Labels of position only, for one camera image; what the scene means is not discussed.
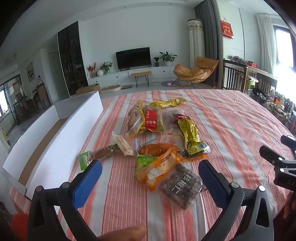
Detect clear packet with orange meat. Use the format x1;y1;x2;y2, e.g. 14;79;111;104
136;139;184;158

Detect orange red cloth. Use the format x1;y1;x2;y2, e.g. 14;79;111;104
10;213;30;241

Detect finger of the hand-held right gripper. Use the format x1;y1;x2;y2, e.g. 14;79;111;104
280;135;296;150
259;145;296;173

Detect beige oval floor board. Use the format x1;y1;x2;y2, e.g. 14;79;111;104
100;84;122;94

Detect yellow printed red-topped packet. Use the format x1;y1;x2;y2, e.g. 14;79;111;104
172;113;211;159

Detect orange and white snack packet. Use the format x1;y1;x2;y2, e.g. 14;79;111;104
137;148;186;191

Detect clear packet with beige snack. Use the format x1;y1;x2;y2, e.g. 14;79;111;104
112;131;135;156

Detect white standing air conditioner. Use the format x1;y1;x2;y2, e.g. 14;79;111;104
187;19;205;70

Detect framed wall painting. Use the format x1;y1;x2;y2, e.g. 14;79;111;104
26;62;35;82

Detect person's right hand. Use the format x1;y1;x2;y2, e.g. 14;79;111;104
283;191;296;223

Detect brown snack packet green end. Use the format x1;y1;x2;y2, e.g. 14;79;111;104
79;144;122;171

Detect person's left hand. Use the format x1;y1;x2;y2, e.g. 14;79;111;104
97;225;147;241

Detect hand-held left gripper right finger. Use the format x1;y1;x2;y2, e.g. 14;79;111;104
198;159;275;241

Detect white cardboard box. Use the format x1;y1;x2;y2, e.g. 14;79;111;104
2;91;104;201

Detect large green potted plant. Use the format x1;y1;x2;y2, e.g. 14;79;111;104
159;51;178;67

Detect white interior door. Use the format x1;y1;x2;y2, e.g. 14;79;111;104
48;52;62;101

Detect clear packet with red label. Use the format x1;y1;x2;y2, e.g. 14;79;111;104
143;105;165;133

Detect wooden bench with black legs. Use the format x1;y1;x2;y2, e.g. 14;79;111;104
130;71;152;88

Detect cluttered bottles and bags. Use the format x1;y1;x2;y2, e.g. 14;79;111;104
249;88;296;127

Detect plain yellow snack packet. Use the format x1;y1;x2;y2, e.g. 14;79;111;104
149;98;186;108

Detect orange rocking chair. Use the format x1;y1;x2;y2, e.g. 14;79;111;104
173;56;219;89

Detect white sheer curtain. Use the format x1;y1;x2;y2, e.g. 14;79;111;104
256;13;278;75

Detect red wall hanging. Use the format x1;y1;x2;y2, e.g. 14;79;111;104
220;20;234;39

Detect dark wooden slatted chair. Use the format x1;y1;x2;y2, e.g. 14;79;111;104
222;59;248;93

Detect clear walnut snack packet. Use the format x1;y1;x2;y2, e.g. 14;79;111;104
159;162;204;210

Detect red flowers in vase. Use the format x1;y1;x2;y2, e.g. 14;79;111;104
87;62;97;78

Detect black flat television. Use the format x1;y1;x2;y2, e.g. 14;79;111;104
115;47;151;70

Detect round ceiling lamp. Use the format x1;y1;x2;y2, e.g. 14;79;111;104
4;54;17;65

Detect brown cardboard box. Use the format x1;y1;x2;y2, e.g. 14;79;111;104
76;83;101;95

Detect black glass display cabinet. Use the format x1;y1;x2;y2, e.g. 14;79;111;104
57;24;89;97

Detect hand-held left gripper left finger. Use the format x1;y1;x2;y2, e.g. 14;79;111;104
27;159;102;241

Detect green plant beside white vase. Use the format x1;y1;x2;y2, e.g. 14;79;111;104
100;61;113;75

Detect grey curtain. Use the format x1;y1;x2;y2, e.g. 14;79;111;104
194;0;224;89

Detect white television cabinet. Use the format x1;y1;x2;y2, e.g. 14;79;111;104
87;66;178;87

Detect orange striped tablecloth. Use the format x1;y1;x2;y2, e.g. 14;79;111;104
9;89;296;241

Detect dining table with chairs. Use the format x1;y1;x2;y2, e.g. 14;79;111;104
13;83;52;121

